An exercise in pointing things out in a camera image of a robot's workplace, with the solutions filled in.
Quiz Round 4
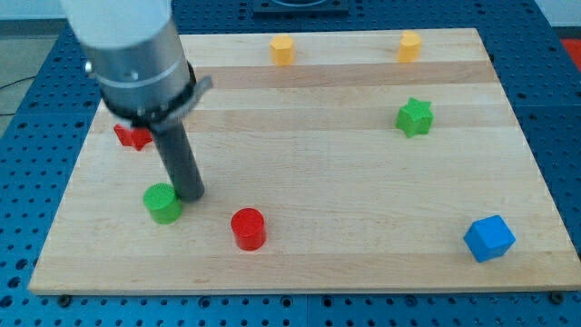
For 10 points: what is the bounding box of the green cylinder block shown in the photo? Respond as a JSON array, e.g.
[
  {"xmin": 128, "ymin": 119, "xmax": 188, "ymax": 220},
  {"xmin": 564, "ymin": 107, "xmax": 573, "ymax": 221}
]
[{"xmin": 143, "ymin": 183, "xmax": 182, "ymax": 224}]

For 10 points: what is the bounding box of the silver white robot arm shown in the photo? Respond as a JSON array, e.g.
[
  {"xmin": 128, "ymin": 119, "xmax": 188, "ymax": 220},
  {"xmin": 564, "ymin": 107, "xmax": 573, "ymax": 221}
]
[{"xmin": 60, "ymin": 0, "xmax": 212, "ymax": 131}]

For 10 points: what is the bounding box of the right yellow hexagon block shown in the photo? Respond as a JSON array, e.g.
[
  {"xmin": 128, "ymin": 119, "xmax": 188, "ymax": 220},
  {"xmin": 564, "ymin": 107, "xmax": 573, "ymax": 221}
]
[{"xmin": 397, "ymin": 31, "xmax": 422, "ymax": 63}]

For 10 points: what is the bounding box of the left yellow hexagon block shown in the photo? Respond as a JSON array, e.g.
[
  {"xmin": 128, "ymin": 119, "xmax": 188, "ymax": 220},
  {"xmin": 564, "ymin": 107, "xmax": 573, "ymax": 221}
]
[{"xmin": 270, "ymin": 35, "xmax": 295, "ymax": 66}]

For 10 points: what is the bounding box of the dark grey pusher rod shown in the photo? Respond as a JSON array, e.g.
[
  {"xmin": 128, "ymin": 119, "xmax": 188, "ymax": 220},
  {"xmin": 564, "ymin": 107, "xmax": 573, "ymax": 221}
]
[{"xmin": 151, "ymin": 123, "xmax": 205, "ymax": 202}]

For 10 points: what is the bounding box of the green star block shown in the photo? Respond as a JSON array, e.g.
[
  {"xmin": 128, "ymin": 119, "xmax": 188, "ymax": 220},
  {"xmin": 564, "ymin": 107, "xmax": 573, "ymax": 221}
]
[{"xmin": 396, "ymin": 97, "xmax": 434, "ymax": 138}]

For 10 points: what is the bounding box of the red cylinder block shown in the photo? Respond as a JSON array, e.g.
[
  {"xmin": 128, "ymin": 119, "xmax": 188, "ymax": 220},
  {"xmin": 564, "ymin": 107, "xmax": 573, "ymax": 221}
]
[{"xmin": 231, "ymin": 207, "xmax": 267, "ymax": 251}]

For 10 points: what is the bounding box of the yellow hexagon block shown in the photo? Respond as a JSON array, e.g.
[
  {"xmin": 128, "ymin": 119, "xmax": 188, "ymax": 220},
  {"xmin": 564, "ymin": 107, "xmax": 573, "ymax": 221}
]
[
  {"xmin": 270, "ymin": 35, "xmax": 295, "ymax": 66},
  {"xmin": 397, "ymin": 31, "xmax": 422, "ymax": 63}
]

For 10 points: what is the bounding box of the black cable on floor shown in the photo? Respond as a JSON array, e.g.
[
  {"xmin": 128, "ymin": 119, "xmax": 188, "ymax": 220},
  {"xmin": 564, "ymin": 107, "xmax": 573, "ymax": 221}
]
[{"xmin": 0, "ymin": 74, "xmax": 36, "ymax": 117}]

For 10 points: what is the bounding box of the light wooden board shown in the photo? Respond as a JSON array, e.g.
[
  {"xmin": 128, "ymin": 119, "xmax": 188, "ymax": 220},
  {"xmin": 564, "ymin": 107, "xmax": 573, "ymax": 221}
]
[{"xmin": 29, "ymin": 28, "xmax": 580, "ymax": 295}]

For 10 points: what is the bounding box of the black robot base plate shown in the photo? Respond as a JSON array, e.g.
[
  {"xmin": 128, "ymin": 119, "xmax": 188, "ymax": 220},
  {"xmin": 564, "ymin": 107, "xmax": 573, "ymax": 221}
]
[{"xmin": 251, "ymin": 0, "xmax": 350, "ymax": 16}]

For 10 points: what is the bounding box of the red star block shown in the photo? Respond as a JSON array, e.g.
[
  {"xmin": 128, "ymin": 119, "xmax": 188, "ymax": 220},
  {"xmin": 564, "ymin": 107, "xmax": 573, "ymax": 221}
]
[{"xmin": 113, "ymin": 124, "xmax": 153, "ymax": 151}]

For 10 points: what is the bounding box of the blue cube block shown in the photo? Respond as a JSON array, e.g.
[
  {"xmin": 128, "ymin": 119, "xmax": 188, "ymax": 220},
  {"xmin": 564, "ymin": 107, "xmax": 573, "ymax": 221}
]
[{"xmin": 464, "ymin": 215, "xmax": 516, "ymax": 263}]

